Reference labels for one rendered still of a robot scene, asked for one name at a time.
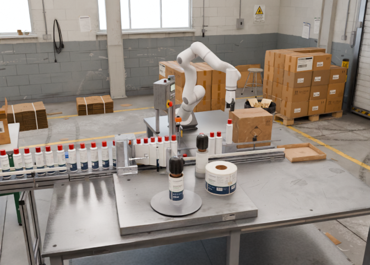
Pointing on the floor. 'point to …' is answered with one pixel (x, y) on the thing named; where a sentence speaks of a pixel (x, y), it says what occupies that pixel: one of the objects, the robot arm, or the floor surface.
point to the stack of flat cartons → (28, 115)
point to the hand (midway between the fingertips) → (230, 108)
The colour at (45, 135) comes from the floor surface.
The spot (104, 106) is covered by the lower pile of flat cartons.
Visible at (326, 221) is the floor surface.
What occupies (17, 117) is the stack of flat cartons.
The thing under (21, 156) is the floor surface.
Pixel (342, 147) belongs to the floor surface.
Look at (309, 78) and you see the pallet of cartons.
